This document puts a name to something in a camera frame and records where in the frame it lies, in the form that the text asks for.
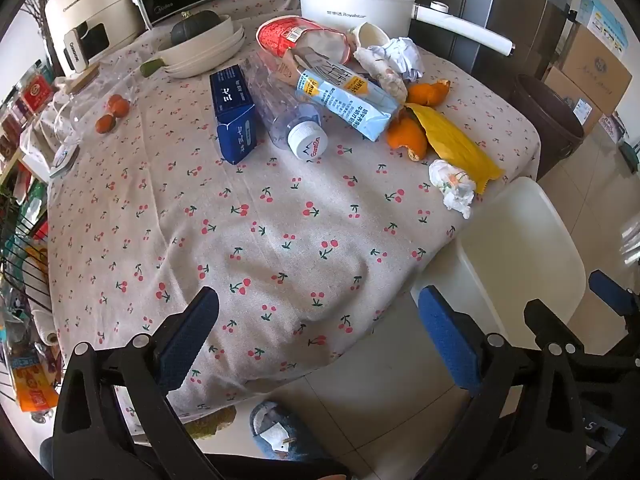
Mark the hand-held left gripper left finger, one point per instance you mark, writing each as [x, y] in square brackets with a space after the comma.
[187, 332]

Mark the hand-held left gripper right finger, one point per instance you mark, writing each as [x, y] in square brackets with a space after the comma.
[450, 340]

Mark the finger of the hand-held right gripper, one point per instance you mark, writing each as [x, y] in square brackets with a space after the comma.
[610, 292]
[535, 325]

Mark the brown trash bin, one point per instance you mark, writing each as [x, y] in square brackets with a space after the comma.
[545, 120]

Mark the long printed tissue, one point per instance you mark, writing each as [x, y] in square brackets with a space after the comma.
[387, 77]

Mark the white plastic chair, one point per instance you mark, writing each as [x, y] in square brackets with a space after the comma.
[515, 260]

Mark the cherry print tablecloth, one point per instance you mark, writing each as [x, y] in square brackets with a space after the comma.
[250, 240]

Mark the blue slipper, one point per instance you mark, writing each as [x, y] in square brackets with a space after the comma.
[285, 435]

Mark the small printed crumpled tissue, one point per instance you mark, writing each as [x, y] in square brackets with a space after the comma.
[450, 180]

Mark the orange snack packet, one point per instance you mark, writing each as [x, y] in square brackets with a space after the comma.
[32, 385]

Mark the yellow wrapper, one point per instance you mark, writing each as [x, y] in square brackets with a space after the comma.
[455, 145]

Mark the flat brown cardboard box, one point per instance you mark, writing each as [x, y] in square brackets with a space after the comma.
[575, 97]

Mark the large orange peel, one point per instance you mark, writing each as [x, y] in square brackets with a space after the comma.
[405, 135]

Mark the small orange fruit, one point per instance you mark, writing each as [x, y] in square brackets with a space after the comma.
[114, 101]
[104, 123]
[123, 107]

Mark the large brown cardboard box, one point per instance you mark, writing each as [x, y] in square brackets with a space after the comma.
[595, 67]

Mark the blue cardboard box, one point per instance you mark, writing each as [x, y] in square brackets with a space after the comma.
[232, 110]

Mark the clear plastic bottle white cap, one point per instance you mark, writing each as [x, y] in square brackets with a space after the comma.
[280, 105]

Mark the clear plastic bag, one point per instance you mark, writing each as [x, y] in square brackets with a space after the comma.
[80, 110]

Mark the small orange peel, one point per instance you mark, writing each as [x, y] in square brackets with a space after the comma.
[425, 92]

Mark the light blue milk carton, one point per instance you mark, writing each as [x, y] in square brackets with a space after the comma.
[345, 100]

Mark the green lime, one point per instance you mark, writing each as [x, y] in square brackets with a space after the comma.
[151, 67]

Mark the light blue printed box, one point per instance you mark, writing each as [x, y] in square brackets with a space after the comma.
[602, 17]

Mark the wooden board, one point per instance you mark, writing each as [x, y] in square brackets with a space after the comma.
[80, 77]

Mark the cream bowl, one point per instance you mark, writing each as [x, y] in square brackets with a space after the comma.
[200, 50]

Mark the red packet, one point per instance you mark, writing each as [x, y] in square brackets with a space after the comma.
[36, 92]

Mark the crumpled white paper ball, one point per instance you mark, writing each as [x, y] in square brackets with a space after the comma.
[400, 55]

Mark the dark green squash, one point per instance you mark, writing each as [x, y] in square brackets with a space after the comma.
[192, 27]

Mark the grey refrigerator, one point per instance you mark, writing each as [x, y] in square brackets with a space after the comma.
[500, 0]

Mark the red instant noodle cup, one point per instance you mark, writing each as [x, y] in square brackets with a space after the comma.
[280, 32]

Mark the white paper cup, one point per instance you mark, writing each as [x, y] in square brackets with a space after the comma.
[370, 35]

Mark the white air fryer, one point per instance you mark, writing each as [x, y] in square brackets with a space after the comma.
[95, 0]

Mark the white electric cooking pot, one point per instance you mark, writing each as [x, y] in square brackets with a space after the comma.
[350, 0]

